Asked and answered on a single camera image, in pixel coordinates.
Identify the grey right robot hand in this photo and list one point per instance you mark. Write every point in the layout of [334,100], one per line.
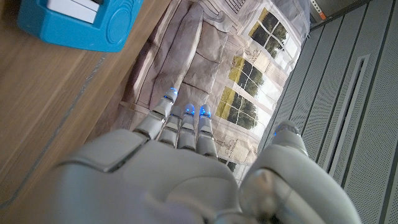
[149,183]

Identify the blue toy piano keyboard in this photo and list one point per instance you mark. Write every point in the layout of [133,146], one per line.
[62,34]

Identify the printed sofa room backdrop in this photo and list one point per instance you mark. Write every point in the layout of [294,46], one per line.
[202,46]

